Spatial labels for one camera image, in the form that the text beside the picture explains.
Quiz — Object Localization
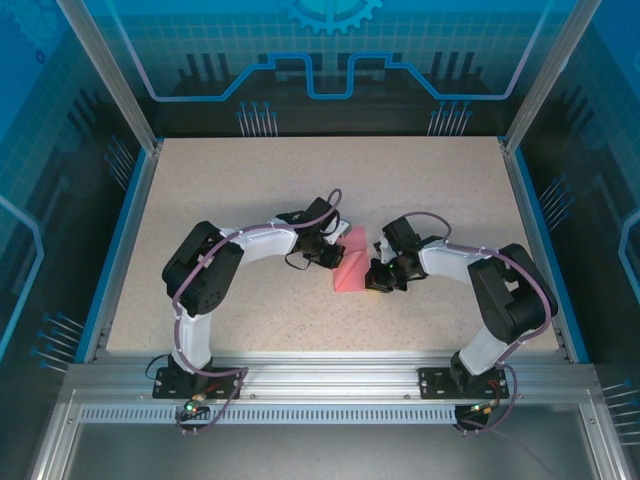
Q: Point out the pink square paper sheet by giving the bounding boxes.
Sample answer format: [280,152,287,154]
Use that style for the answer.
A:
[331,225,370,294]

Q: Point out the small green LED module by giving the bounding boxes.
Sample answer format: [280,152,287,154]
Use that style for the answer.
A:
[182,394,209,417]
[467,398,502,417]

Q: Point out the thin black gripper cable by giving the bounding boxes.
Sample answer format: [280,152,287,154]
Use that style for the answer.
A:
[283,251,314,272]

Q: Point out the aluminium cross rail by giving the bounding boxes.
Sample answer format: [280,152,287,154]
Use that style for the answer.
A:
[64,349,601,407]

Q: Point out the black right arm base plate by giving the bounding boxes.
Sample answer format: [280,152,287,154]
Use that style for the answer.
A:
[417,366,512,401]

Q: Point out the slotted grey cable duct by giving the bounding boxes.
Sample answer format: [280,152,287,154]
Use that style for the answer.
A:
[77,403,464,427]

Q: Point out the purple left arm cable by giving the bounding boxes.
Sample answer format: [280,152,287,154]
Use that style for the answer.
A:
[172,187,346,436]

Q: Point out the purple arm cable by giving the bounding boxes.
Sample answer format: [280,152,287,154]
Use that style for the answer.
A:
[172,187,346,436]
[402,212,559,436]

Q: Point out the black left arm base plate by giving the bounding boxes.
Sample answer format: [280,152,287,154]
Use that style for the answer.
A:
[152,366,247,401]

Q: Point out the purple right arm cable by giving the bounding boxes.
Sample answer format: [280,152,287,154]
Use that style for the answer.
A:
[402,212,559,436]

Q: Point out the aluminium tray frame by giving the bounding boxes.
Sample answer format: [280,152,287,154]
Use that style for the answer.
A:
[29,389,619,480]

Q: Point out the thin black base cable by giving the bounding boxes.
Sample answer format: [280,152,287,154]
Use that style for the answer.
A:
[144,353,171,383]

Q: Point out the aluminium corner post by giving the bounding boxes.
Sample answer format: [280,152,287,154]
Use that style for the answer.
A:
[501,0,600,156]
[54,0,165,154]

